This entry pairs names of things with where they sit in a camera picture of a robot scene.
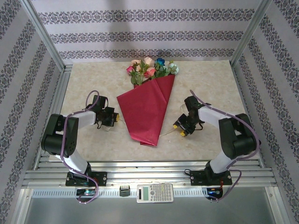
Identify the beige ribbon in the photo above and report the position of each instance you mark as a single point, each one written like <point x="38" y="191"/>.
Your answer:
<point x="106" y="128"/>

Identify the dark red wrapping paper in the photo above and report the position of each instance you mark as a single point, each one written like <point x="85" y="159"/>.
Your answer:
<point x="144" y="112"/>

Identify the magenta artificial rose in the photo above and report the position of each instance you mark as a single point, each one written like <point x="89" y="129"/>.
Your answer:
<point x="130" y="69"/>

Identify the coral artificial rose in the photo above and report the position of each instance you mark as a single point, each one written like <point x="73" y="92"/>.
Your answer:
<point x="149" y="72"/>

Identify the peach artificial rose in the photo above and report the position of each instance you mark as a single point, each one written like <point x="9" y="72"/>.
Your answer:
<point x="148" y="61"/>
<point x="135" y="62"/>

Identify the pale mint artificial rose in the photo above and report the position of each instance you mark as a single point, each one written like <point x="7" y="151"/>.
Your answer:
<point x="173" y="67"/>

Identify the blue artificial rose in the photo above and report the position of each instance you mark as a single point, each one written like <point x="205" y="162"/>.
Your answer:
<point x="160" y="61"/>

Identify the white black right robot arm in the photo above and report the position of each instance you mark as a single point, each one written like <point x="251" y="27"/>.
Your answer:
<point x="210" y="115"/>

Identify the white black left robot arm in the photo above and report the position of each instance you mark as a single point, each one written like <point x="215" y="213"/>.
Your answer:
<point x="85" y="119"/>

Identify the aluminium mounting rails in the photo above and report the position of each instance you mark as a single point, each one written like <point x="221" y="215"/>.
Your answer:
<point x="149" y="173"/>

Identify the grey scientific calculator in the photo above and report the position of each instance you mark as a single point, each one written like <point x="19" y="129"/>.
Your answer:
<point x="158" y="192"/>

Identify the small circuit board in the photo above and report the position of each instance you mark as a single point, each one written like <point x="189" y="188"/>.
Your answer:
<point x="213" y="191"/>
<point x="87" y="192"/>

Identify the small black clip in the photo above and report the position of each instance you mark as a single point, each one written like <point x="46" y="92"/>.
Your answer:
<point x="124" y="191"/>

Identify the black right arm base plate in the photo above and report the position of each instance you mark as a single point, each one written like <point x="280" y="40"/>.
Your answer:
<point x="197" y="178"/>

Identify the aluminium side rail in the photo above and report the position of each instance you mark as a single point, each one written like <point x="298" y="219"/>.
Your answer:
<point x="60" y="93"/>

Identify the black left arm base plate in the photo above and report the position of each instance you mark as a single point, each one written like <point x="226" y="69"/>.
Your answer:
<point x="102" y="178"/>

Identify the aluminium frame post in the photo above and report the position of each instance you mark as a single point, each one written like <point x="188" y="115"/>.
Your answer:
<point x="250" y="32"/>
<point x="46" y="39"/>

